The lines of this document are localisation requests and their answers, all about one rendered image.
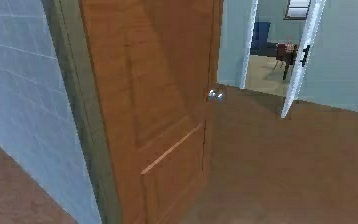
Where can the brown wooden room door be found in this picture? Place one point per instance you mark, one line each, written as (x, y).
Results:
(153, 100)

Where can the dark red chair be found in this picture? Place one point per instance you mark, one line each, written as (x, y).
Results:
(285, 55)

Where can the blue armchair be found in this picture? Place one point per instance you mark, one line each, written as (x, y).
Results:
(261, 36)

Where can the white room door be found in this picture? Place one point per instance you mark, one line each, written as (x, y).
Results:
(302, 56)

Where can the framed wall picture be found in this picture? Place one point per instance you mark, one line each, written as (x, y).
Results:
(297, 8)

